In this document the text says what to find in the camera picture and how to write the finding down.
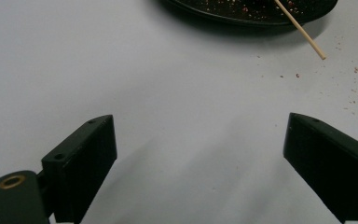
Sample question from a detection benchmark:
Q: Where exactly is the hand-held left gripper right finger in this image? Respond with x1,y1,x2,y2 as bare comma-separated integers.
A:
282,112,358,224

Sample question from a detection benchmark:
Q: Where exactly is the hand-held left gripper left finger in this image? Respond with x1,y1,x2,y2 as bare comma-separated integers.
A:
41,114,118,224

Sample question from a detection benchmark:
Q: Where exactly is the thin wooden skewer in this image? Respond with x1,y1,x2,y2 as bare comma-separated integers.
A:
274,0,327,61

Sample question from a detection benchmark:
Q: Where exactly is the round black plate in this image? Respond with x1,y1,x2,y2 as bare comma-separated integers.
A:
158,0,338,28

